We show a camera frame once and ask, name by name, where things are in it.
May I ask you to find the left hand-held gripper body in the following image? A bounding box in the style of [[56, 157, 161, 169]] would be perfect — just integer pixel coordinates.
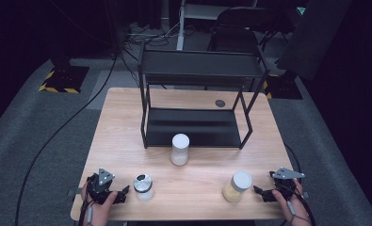
[[86, 167, 121, 205]]

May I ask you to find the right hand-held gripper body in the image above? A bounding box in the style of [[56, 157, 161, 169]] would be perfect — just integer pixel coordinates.
[[268, 167, 306, 202]]

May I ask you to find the short silver-lidded glass jar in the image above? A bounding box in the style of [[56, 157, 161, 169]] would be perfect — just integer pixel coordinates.
[[133, 173, 154, 202]]

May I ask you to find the tall white-lidded seasoning jar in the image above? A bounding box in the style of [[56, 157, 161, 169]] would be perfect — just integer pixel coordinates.
[[170, 133, 190, 167]]

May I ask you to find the black metal two-tier rack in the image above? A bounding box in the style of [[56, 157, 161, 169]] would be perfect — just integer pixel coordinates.
[[137, 41, 271, 150]]

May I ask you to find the person's left hand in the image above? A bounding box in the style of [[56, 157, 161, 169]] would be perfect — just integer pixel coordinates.
[[80, 182, 119, 226]]

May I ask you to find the person's right hand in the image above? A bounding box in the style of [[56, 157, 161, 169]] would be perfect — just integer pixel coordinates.
[[271, 179, 314, 226]]

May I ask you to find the yellow-filled jar with white lid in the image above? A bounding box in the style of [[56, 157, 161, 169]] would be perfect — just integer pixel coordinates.
[[222, 170, 253, 203]]

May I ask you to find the yellow-black striped stand base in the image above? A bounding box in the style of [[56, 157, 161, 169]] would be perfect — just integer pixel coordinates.
[[262, 73, 304, 101], [38, 65, 90, 94]]

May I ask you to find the grey fabric panel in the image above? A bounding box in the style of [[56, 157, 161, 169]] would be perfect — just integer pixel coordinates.
[[276, 0, 354, 81]]

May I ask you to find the black folding chair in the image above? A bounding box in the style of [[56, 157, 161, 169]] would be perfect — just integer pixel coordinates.
[[206, 7, 288, 53]]

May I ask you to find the right hand-held gripper cable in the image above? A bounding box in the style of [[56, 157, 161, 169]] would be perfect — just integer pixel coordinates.
[[279, 183, 317, 226]]

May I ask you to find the hand-held gripper cable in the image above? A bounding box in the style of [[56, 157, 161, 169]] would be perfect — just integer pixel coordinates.
[[279, 183, 317, 226], [79, 175, 95, 226]]

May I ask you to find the left hand-held gripper cable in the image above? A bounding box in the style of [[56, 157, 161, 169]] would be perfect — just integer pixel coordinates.
[[79, 175, 95, 226]]

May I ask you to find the long black floor cable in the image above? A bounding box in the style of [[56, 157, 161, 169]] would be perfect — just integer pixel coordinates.
[[14, 46, 121, 226]]

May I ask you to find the bundle of floor cables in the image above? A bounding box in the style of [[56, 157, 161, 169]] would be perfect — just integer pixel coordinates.
[[123, 22, 182, 45]]

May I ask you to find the white metal desk frame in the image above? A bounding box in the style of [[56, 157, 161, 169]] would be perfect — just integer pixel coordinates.
[[176, 0, 258, 51]]

